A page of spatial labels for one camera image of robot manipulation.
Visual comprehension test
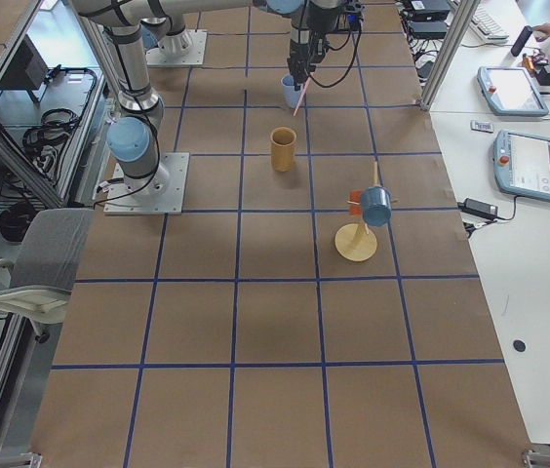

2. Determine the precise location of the light blue plastic cup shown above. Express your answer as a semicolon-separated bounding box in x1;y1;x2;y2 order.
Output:
281;74;302;109

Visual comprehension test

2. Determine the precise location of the teach pendant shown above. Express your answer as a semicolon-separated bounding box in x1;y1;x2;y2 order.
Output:
491;130;550;203
477;66;549;117

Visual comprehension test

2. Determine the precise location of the black power adapter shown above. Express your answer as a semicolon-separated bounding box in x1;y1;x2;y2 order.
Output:
457;198;498;220

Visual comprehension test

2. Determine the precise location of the grey office chair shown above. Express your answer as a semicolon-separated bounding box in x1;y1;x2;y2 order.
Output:
0;208;94;343

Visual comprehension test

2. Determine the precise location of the blue mug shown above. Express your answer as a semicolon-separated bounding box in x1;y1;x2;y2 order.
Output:
359;185;392;227

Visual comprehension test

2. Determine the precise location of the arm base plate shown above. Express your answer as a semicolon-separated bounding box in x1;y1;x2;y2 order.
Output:
103;152;190;215
145;29;208;68

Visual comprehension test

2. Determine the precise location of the teach pendant near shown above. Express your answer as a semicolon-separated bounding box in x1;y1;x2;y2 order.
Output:
491;130;550;203

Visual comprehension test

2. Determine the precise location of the orange red mug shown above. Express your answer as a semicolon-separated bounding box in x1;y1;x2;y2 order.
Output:
347;190;363;216

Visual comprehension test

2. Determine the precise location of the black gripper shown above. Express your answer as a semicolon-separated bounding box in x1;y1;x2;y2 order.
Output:
287;27;327;91

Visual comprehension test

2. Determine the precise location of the bamboo cylinder holder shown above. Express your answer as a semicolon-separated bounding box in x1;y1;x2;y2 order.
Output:
270;127;296;172

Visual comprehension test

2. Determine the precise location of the white keyboard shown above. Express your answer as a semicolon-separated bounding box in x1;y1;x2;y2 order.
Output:
469;4;509;44

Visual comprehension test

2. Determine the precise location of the teach pendant far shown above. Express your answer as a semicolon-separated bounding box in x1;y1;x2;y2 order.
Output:
477;66;549;117

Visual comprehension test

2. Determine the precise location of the aluminium frame post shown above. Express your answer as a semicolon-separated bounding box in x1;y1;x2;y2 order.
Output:
419;0;480;111

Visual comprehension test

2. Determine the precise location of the wooden mug tree stand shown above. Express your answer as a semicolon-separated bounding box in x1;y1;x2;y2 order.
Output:
334;162;386;262

